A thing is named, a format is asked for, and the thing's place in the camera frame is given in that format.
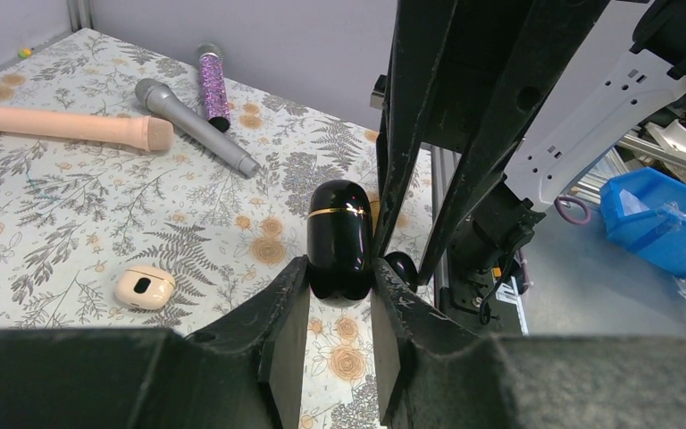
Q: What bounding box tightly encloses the purple glitter microphone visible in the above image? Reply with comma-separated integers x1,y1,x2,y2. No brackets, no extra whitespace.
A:
197,43,230,132

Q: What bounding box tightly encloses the pink microphone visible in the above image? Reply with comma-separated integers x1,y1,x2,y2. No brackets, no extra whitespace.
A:
0,106,175,152

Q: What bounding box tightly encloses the blue plastic bin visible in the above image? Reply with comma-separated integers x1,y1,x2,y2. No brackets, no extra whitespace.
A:
599,167,686,281

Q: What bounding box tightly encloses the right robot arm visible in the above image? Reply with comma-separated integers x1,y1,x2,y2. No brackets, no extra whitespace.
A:
372,1,686,284

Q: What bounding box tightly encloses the beige earbuds charging case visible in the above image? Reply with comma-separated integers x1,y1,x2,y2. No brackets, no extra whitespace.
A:
114,265,176,310

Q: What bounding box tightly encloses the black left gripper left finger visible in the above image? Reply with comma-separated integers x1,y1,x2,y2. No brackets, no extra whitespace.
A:
0,257,310,428

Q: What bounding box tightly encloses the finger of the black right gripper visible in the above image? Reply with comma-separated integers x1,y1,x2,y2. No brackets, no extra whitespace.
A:
373,1,456,257
419,0,607,282

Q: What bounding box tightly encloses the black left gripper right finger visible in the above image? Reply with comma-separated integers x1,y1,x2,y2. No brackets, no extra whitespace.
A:
371,259,686,428

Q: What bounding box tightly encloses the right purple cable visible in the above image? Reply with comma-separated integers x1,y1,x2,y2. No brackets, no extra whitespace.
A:
553,196,593,227

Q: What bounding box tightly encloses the black earbuds charging case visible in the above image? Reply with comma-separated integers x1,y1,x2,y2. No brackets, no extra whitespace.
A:
306,180,375,308

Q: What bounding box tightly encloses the silver microphone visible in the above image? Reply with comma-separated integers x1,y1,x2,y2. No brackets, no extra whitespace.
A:
135,78,260,178

